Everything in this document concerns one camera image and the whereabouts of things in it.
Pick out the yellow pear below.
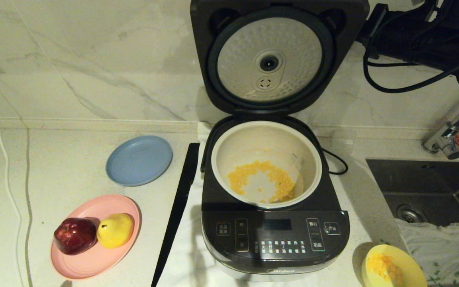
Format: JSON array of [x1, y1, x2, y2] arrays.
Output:
[[96, 213, 135, 249]]

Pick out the white inner pot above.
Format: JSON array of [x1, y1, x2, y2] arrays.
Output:
[[211, 121, 323, 210]]

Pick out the chrome faucet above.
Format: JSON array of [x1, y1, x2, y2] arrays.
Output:
[[421, 94, 459, 161]]

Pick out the clear plastic cup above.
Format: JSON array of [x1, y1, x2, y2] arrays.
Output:
[[327, 134, 355, 155]]

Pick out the black rice cooker base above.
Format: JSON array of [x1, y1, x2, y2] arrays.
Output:
[[200, 116, 351, 282]]

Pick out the red apple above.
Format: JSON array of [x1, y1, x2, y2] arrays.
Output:
[[53, 217, 98, 256]]

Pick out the black power cord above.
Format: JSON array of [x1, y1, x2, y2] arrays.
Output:
[[322, 147, 349, 175]]

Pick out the smooth black arm cable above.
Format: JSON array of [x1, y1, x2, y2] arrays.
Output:
[[363, 38, 459, 94]]

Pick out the white green patterned cloth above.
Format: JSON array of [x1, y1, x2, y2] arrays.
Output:
[[395, 217, 459, 285]]

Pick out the yellow corn kernels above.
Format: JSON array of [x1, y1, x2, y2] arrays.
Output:
[[226, 148, 404, 286]]

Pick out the blue plate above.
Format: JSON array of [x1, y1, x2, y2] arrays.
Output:
[[106, 136, 173, 187]]

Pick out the white cable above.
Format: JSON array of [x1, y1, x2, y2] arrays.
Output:
[[0, 70, 26, 287]]

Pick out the black rice cooker lid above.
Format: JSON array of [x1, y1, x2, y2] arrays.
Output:
[[190, 0, 371, 116]]

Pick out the pink plate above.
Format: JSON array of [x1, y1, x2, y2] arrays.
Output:
[[50, 194, 141, 279]]

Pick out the yellow bowl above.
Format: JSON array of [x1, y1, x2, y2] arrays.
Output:
[[361, 244, 428, 287]]

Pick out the long black flat strip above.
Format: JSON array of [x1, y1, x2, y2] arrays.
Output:
[[151, 143, 200, 287]]

